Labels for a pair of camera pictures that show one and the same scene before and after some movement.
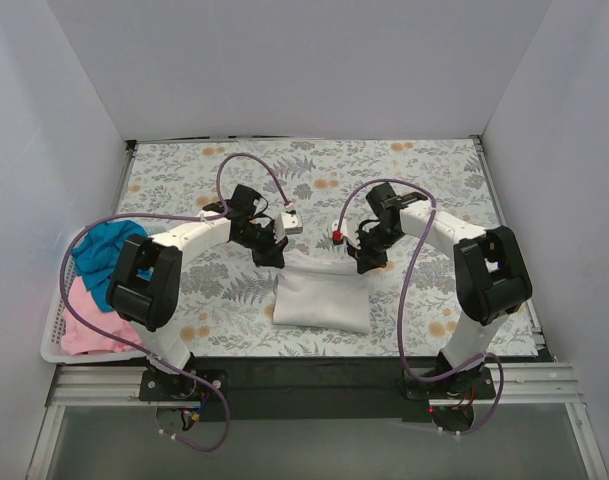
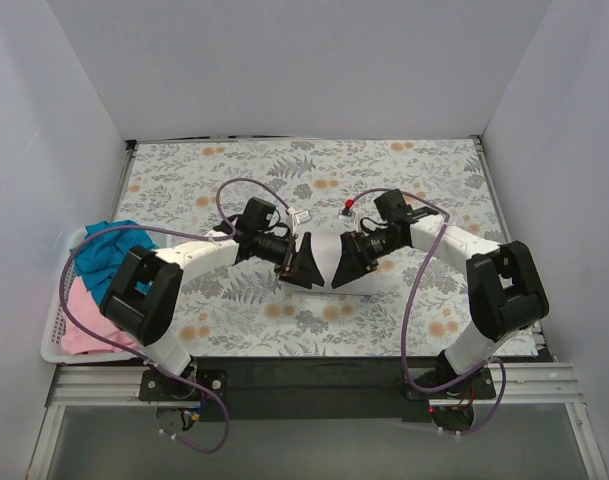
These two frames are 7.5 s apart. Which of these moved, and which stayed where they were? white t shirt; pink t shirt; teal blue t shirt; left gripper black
Moved: white t shirt; left gripper black
Stayed: pink t shirt; teal blue t shirt
